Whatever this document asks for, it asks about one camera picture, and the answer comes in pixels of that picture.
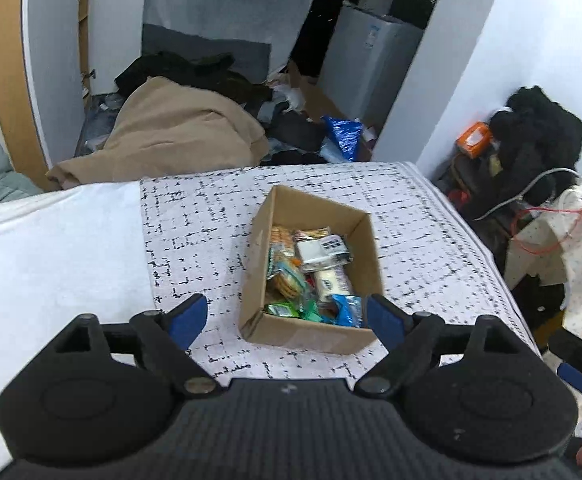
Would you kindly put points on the white green-edged snack packet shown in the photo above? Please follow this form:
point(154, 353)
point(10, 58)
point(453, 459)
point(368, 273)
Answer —
point(316, 252)

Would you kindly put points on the grey hanging sheet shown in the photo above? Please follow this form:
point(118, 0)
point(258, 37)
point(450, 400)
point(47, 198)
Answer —
point(221, 10)

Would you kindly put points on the dotted cream tablecloth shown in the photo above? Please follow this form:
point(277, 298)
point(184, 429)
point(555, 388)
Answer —
point(546, 240)

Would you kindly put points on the purple white snack bar packet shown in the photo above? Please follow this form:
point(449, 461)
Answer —
point(331, 282)

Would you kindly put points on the plain white cloth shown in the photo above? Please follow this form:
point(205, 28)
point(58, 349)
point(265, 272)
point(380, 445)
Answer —
point(46, 260)

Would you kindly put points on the white black patterned bed sheet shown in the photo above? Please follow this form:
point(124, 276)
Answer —
point(196, 210)

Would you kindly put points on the white plastic bag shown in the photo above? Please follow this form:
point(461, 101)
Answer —
point(291, 95)

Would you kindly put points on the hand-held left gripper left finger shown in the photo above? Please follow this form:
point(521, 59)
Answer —
point(191, 317)

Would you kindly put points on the pink snack packet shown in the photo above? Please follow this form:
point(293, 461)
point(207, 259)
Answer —
point(311, 235)

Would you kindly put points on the green round biscuit packet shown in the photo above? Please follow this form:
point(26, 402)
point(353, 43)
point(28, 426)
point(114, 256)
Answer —
point(288, 280)

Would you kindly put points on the white wardrobe with wooden edge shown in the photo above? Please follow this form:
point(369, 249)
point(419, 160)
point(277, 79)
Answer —
point(46, 60)

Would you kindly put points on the black clothes pile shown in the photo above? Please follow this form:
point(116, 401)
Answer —
point(536, 130)

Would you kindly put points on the open floor cardboard box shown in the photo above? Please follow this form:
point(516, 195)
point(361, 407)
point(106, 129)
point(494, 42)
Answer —
point(316, 102)

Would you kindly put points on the dark clothes heap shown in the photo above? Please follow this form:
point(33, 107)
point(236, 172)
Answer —
point(181, 67)

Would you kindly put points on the blue foil bag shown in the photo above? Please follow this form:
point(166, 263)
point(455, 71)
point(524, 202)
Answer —
point(343, 135)

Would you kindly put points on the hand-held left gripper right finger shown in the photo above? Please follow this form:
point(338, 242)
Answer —
point(386, 317)

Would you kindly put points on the orange tissue box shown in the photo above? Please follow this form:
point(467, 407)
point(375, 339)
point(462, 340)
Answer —
point(473, 140)

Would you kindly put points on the brown cardboard box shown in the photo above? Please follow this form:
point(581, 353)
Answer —
point(311, 337)

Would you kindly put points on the tan coat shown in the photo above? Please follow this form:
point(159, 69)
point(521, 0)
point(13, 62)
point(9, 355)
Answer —
point(171, 135)

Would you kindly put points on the white washing machine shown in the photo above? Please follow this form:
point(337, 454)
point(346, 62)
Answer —
point(366, 70)

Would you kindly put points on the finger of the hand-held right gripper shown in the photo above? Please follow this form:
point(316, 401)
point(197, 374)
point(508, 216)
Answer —
point(571, 347)
point(578, 380)

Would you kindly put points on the blue snack packet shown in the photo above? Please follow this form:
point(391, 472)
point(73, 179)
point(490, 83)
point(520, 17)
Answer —
point(346, 310)

